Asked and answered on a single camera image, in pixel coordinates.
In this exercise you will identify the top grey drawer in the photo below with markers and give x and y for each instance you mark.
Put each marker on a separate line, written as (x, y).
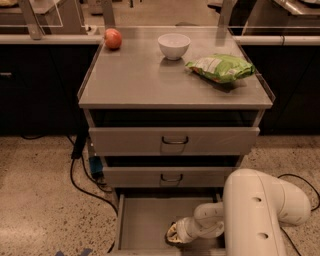
(171, 132)

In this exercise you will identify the red apple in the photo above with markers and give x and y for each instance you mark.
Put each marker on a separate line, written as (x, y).
(112, 38)

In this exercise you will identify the green chip bag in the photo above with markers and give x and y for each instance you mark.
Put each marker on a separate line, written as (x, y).
(222, 68)

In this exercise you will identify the middle grey drawer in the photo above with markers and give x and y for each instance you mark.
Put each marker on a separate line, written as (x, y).
(168, 171)

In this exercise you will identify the white bowl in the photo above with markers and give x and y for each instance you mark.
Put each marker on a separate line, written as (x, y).
(173, 45)

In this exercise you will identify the grey counter rail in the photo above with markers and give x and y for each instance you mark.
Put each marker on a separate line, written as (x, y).
(96, 39)

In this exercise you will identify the bottom grey drawer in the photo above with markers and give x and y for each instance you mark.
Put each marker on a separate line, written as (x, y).
(145, 215)

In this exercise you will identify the grey drawer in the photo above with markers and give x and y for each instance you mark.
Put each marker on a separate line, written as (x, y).
(145, 215)
(168, 171)
(171, 132)

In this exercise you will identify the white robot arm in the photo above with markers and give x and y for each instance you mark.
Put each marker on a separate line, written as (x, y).
(254, 207)

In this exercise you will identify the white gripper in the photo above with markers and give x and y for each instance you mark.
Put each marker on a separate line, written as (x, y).
(183, 230)

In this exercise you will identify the grey drawer cabinet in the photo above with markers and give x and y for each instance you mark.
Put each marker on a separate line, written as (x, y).
(139, 77)

